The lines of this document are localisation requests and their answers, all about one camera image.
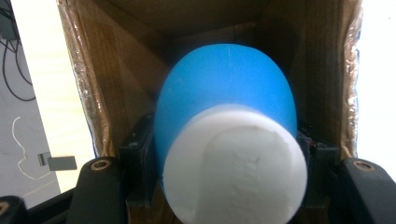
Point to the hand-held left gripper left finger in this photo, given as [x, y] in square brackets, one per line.
[138, 168]

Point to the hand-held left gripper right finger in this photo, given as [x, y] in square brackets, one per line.
[317, 174]

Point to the cardboard box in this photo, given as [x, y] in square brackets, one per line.
[124, 62]

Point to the blue bottle with white cap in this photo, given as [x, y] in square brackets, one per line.
[224, 81]

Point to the black tape strip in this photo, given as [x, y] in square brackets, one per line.
[62, 163]

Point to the white table mat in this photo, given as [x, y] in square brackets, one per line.
[376, 77]

